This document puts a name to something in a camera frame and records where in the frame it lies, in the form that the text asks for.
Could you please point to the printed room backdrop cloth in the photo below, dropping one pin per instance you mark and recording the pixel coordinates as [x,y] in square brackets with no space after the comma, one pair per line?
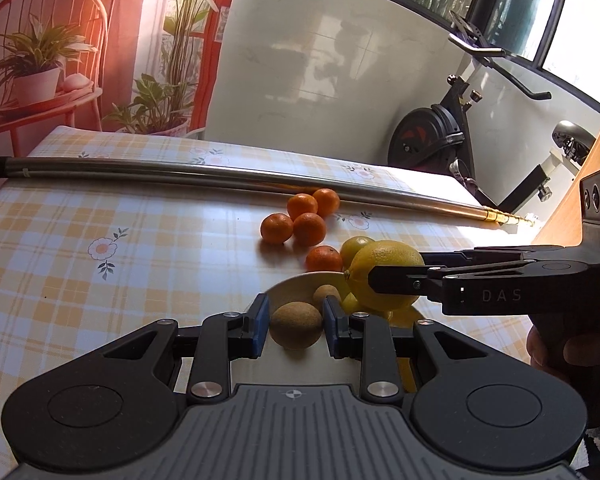
[138,66]

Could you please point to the large yellow grapefruit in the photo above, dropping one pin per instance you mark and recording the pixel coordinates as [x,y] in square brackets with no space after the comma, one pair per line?
[405,318]

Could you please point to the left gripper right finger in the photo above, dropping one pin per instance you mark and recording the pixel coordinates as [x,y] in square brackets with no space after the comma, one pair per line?
[370,340]

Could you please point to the beige round plate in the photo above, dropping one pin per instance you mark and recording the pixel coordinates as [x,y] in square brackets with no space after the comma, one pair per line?
[311,366]

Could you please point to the steel telescopic pole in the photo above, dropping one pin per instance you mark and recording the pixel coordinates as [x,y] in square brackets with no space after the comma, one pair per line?
[238,179]

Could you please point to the person right hand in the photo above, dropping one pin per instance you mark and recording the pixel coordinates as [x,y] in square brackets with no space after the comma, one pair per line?
[567,346]

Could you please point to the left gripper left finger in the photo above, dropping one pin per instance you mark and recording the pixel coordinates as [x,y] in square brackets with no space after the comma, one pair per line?
[221,339]

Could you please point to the small orange mandarin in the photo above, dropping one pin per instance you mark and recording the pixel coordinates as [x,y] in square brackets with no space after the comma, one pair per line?
[276,229]

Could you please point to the large yellow orange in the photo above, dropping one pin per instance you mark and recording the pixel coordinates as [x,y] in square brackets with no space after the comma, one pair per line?
[382,253]

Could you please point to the plaid floral tablecloth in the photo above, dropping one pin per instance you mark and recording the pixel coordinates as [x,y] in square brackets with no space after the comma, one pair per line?
[82,263]

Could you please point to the brown kiwi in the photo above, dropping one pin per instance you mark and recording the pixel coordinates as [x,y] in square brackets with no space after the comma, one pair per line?
[324,291]
[296,325]

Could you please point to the black exercise bike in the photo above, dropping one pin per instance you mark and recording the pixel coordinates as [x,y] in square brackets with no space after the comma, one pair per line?
[437,139]

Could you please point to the yellow-green orange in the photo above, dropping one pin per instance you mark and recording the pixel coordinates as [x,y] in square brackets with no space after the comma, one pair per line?
[351,247]
[350,304]

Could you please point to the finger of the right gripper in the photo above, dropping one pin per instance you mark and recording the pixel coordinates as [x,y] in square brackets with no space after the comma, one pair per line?
[416,281]
[500,254]

